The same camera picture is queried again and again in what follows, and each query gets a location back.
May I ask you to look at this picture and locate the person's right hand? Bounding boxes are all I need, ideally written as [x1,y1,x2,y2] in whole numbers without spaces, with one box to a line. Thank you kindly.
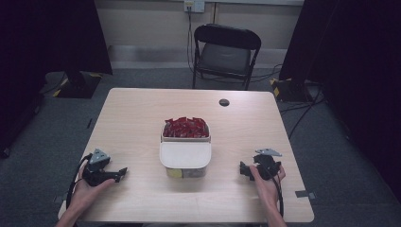
[249,165,287,206]

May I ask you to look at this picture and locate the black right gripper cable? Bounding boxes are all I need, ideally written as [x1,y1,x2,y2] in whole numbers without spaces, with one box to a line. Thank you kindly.
[266,168,285,219]

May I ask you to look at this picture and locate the black stand base yellow tape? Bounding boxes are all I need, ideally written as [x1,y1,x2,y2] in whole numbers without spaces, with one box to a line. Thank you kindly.
[270,77,314,103]

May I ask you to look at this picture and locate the yellow jelly cup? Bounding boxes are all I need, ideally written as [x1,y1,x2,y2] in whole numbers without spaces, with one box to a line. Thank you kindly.
[166,167,183,179]

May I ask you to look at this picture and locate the black folding chair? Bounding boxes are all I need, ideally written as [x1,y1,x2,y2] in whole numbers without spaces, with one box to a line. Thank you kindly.
[191,23,263,92]

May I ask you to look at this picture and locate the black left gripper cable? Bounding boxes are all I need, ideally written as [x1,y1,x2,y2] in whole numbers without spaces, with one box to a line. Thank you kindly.
[65,152,94,210]

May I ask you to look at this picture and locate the white wall socket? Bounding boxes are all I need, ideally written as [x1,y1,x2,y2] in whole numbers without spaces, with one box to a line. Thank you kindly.
[183,0,206,14]

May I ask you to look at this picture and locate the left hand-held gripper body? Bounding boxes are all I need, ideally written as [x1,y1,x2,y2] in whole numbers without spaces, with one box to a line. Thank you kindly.
[81,148,112,187]

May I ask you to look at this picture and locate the pile of red packets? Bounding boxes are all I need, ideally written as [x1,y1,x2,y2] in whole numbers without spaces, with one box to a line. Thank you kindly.
[163,116,210,139]

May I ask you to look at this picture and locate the heap of dark small capsules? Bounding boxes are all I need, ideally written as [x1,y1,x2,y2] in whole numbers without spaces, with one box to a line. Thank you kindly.
[183,167,208,179]

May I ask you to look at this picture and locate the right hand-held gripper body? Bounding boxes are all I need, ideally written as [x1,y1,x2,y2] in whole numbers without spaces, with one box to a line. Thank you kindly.
[252,148,284,182]

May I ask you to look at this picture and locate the black curtain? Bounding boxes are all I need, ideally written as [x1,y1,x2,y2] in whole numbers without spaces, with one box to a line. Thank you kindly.
[0,0,113,159]
[278,0,401,204]

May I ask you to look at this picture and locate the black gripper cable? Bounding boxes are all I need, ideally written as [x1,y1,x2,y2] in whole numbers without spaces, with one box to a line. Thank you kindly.
[65,152,94,210]
[266,168,285,219]

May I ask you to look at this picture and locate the black wall socket cable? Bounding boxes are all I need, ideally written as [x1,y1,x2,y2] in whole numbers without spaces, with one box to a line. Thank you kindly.
[186,5,196,75]

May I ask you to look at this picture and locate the white box lid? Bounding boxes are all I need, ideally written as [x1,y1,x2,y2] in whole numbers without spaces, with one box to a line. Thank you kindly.
[159,141,213,169]

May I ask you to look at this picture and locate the person's left hand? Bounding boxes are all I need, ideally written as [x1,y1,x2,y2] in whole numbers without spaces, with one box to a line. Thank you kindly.
[73,165,116,207]

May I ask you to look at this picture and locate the black floor cables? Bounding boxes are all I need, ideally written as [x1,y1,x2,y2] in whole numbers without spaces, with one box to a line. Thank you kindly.
[278,84,326,140]

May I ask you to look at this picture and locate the clear plastic storage box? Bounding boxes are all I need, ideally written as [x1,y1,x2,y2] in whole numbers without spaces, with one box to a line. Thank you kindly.
[159,121,213,180]

